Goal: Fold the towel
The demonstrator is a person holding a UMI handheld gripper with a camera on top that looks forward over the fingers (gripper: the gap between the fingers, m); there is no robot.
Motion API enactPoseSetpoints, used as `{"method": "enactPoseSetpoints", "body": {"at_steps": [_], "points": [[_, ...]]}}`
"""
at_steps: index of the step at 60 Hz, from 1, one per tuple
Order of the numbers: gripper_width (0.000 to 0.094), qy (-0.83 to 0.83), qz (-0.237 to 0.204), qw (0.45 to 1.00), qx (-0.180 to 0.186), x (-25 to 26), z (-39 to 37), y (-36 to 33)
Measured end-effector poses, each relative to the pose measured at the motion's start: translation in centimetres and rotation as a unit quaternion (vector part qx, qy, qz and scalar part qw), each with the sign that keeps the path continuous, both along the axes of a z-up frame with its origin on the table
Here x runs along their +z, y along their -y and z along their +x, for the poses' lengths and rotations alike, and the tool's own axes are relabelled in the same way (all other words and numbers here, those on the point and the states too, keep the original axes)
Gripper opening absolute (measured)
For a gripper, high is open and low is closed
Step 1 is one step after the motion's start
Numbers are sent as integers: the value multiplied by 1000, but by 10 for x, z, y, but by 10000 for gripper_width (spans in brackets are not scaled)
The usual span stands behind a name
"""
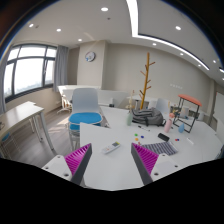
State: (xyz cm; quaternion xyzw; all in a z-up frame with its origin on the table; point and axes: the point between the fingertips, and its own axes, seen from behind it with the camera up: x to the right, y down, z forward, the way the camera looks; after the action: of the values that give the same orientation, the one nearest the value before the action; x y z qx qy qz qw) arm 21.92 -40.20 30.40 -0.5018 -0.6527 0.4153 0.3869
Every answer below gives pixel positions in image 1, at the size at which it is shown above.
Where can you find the white chair blue cushion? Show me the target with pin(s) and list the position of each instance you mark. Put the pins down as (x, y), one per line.
(85, 109)

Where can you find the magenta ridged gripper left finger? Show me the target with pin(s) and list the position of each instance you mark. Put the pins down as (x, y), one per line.
(77, 162)

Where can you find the black stool orange top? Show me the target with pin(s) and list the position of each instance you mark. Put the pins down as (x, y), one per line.
(186, 112)

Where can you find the pale green bottle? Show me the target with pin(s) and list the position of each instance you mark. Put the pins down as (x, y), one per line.
(129, 119)

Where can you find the wooden coat rack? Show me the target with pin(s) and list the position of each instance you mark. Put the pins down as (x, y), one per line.
(147, 80)

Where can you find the grey window curtain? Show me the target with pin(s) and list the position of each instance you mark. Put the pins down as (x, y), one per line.
(60, 67)

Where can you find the white side desk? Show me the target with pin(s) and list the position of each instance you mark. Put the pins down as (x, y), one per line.
(19, 114)

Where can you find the round wall clock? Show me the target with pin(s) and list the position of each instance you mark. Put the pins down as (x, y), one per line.
(90, 56)

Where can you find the white remote control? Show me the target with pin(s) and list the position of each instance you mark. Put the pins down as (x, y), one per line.
(110, 148)

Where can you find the black marker pen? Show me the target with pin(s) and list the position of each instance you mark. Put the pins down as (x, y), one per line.
(144, 128)

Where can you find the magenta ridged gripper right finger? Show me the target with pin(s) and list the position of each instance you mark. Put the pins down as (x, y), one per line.
(145, 161)

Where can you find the black rectangular case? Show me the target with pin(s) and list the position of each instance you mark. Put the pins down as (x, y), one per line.
(163, 137)

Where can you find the grey backpack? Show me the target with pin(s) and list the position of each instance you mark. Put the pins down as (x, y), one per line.
(147, 117)

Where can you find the grey striped folded towel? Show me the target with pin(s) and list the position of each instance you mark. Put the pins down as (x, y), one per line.
(160, 148)

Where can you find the pink water bottle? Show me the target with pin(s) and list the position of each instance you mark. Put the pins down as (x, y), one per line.
(168, 125)

